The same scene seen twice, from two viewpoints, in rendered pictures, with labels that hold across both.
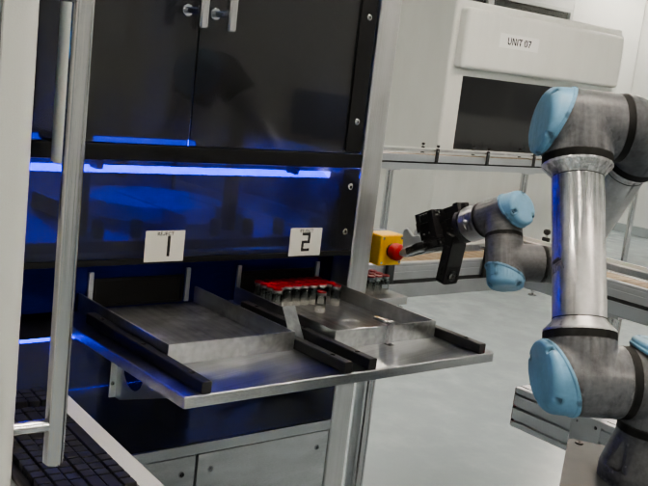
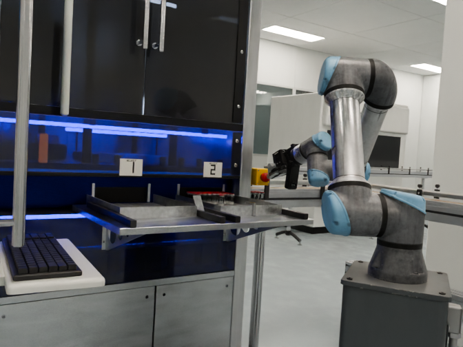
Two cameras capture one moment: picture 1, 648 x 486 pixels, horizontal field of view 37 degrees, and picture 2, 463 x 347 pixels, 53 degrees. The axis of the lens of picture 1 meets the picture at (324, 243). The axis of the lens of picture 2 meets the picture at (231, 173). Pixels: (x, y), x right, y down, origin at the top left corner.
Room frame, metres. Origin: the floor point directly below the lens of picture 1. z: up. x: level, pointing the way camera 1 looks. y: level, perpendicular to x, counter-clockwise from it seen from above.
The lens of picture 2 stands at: (0.21, -0.24, 1.10)
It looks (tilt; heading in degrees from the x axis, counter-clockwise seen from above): 3 degrees down; 6
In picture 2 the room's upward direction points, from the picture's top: 3 degrees clockwise
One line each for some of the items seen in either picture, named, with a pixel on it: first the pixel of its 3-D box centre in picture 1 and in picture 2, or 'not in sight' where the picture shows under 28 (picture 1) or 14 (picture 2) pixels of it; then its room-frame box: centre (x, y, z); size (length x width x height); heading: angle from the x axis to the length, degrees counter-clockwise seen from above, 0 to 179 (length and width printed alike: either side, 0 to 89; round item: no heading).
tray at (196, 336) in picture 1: (183, 320); (139, 204); (1.72, 0.24, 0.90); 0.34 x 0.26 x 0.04; 40
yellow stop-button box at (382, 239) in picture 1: (381, 247); (258, 176); (2.19, -0.13, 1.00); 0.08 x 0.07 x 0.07; 40
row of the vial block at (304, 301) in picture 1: (300, 294); (211, 198); (2.01, 0.04, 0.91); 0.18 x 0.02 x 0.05; 129
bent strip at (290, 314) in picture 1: (309, 331); (206, 206); (1.71, 0.01, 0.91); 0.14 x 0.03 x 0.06; 39
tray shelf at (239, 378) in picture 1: (278, 337); (192, 214); (1.78, 0.07, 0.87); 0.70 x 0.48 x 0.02; 130
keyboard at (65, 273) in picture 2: (43, 442); (37, 252); (1.29, 0.36, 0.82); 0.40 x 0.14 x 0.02; 36
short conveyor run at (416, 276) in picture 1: (421, 260); (286, 190); (2.48, -0.26, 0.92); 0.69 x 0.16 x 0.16; 130
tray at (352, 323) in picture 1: (332, 310); (226, 204); (1.92, -0.03, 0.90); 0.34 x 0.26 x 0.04; 39
